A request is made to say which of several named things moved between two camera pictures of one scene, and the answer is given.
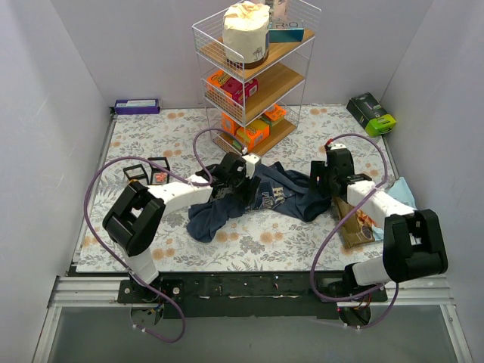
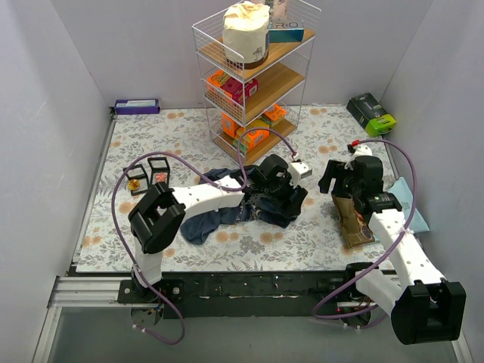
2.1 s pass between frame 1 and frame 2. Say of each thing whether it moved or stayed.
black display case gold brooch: stayed
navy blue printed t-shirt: moved
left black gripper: moved
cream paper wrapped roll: stayed
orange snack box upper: stayed
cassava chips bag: stayed
